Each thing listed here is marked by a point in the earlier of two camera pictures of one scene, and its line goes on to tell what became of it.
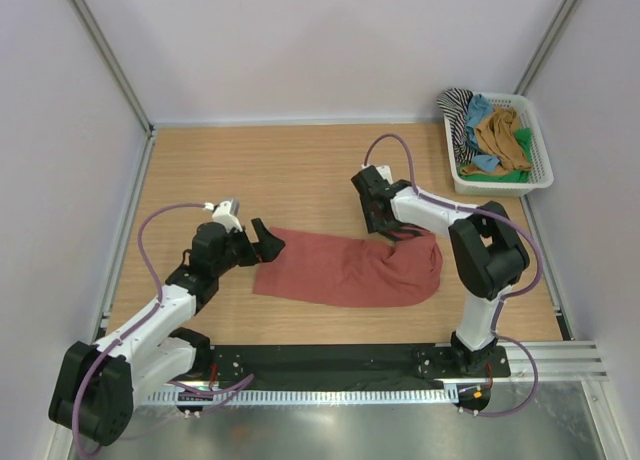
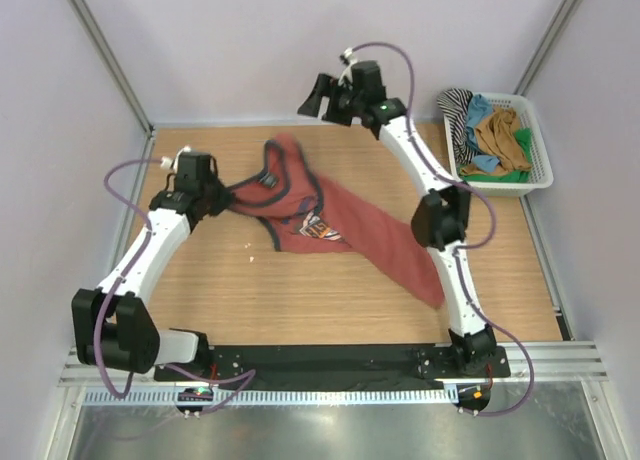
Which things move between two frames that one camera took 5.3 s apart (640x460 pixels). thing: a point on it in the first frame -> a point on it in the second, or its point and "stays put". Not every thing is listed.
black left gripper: [266, 249] -> [224, 199]
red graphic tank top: [333, 271] -> [309, 211]
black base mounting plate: [342, 363] stays put
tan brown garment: [499, 136] stays put
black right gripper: [374, 225] -> [325, 88]
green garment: [524, 139] stays put
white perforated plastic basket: [541, 172] stays put
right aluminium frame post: [550, 35] stays put
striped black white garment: [455, 102] stays put
